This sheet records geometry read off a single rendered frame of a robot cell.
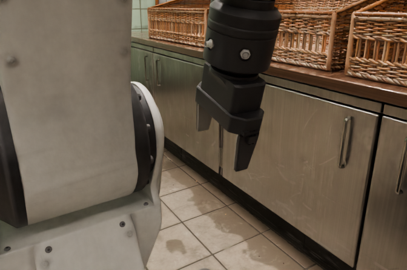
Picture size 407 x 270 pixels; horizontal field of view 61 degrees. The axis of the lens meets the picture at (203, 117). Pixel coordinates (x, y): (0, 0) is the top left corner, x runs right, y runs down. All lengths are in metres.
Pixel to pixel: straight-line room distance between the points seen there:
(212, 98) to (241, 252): 0.78
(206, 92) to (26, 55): 0.26
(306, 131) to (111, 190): 0.71
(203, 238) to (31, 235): 0.88
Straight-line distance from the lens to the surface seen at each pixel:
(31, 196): 0.34
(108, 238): 0.40
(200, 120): 0.54
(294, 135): 1.02
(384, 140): 0.85
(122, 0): 0.30
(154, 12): 1.81
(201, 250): 1.18
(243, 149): 0.46
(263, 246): 1.21
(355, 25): 0.92
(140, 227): 0.43
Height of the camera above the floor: 0.75
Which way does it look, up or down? 18 degrees down
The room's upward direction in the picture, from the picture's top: straight up
